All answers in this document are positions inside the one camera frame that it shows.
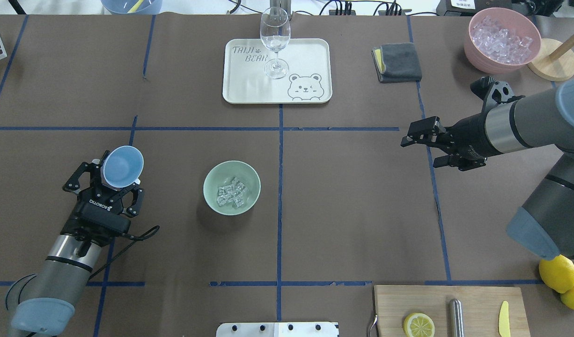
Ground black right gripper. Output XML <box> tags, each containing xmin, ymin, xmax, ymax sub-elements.
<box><xmin>400</xmin><ymin>113</ymin><xmax>494</xmax><ymax>171</ymax></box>

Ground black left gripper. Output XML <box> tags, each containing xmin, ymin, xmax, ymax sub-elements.
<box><xmin>60</xmin><ymin>151</ymin><xmax>144</xmax><ymax>247</ymax></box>

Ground light blue plastic cup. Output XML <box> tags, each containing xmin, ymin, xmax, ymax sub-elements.
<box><xmin>101</xmin><ymin>146</ymin><xmax>144</xmax><ymax>190</ymax></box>

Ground green ceramic bowl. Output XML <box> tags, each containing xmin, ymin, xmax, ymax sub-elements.
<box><xmin>203</xmin><ymin>161</ymin><xmax>261</xmax><ymax>216</ymax></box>

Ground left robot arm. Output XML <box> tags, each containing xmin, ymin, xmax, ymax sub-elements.
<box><xmin>5</xmin><ymin>146</ymin><xmax>158</xmax><ymax>337</ymax></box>

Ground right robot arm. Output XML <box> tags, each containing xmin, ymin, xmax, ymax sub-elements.
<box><xmin>401</xmin><ymin>77</ymin><xmax>574</xmax><ymax>262</ymax></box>

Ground ice cubes in green bowl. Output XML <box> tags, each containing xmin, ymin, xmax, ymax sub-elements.
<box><xmin>216</xmin><ymin>177</ymin><xmax>250</xmax><ymax>208</ymax></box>

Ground pink bowl of ice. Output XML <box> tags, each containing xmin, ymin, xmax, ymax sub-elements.
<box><xmin>464</xmin><ymin>7</ymin><xmax>541</xmax><ymax>74</ymax></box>

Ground blue plastic bowl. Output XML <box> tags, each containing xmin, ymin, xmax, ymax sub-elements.
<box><xmin>100</xmin><ymin>0</ymin><xmax>163</xmax><ymax>15</ymax></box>

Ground grey folded cloth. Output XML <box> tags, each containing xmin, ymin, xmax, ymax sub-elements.
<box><xmin>371</xmin><ymin>42</ymin><xmax>422</xmax><ymax>83</ymax></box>

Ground wooden cup stand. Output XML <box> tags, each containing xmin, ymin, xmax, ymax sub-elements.
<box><xmin>528</xmin><ymin>16</ymin><xmax>574</xmax><ymax>82</ymax></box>

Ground cream bear print tray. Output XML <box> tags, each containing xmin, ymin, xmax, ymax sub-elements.
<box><xmin>222</xmin><ymin>38</ymin><xmax>333</xmax><ymax>104</ymax></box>

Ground wooden cutting board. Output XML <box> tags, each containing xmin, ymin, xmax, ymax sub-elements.
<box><xmin>374</xmin><ymin>285</ymin><xmax>531</xmax><ymax>337</ymax></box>

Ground yellow lemon front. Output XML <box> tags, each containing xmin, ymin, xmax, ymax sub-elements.
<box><xmin>539</xmin><ymin>255</ymin><xmax>574</xmax><ymax>294</ymax></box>

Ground half lemon slice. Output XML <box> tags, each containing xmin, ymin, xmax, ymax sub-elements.
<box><xmin>402</xmin><ymin>312</ymin><xmax>435</xmax><ymax>337</ymax></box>

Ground yellow plastic knife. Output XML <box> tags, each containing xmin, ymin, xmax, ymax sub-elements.
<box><xmin>498</xmin><ymin>300</ymin><xmax>510</xmax><ymax>337</ymax></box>

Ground clear wine glass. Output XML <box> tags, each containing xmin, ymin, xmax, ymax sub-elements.
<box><xmin>259</xmin><ymin>7</ymin><xmax>291</xmax><ymax>79</ymax></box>

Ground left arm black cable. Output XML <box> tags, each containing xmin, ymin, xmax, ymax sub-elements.
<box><xmin>88</xmin><ymin>225</ymin><xmax>161</xmax><ymax>280</ymax></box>

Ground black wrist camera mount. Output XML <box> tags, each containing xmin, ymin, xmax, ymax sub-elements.
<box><xmin>470</xmin><ymin>76</ymin><xmax>525</xmax><ymax>113</ymax></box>

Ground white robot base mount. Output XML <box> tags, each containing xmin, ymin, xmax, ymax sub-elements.
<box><xmin>216</xmin><ymin>322</ymin><xmax>340</xmax><ymax>337</ymax></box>

